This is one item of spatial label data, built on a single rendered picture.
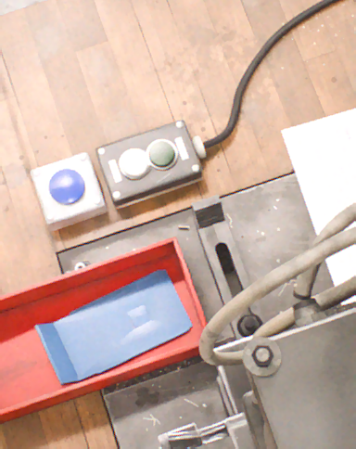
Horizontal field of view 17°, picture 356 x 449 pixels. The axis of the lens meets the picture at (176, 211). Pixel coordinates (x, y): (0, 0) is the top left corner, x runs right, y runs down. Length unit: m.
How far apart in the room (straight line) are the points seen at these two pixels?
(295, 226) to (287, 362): 0.66
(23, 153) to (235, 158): 0.24
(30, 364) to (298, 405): 0.67
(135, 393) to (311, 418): 0.63
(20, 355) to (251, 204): 0.30
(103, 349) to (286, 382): 0.64
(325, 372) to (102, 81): 0.77
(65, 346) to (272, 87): 0.38
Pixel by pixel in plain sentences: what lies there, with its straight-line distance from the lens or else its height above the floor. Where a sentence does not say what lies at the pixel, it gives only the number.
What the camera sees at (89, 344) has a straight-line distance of 1.30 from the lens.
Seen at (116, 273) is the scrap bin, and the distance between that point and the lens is 1.32.
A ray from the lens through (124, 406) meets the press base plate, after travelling 1.30.
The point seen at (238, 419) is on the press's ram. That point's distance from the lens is 1.01.
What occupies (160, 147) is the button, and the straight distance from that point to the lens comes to 1.32.
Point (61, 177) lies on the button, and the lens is 1.32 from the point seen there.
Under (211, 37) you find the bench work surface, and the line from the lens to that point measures 1.41.
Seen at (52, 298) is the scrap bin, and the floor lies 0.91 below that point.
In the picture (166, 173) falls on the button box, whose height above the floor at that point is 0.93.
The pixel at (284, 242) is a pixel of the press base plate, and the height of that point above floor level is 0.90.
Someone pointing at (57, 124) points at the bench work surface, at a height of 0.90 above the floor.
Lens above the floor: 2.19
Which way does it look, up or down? 74 degrees down
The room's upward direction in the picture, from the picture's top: 11 degrees counter-clockwise
